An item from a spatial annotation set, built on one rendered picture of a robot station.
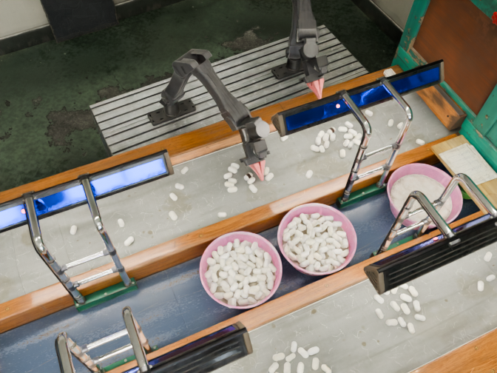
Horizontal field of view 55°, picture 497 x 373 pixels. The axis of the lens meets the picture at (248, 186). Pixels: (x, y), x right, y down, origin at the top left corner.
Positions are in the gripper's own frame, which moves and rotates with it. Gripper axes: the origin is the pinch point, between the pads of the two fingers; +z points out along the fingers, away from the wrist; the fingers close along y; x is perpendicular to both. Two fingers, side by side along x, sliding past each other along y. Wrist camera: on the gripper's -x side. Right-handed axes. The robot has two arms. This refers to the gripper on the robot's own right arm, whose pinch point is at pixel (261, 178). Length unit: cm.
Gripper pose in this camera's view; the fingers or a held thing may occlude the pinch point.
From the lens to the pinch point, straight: 175.2
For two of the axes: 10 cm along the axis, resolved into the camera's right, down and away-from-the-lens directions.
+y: 9.1, -3.3, 2.5
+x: -2.9, -0.8, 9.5
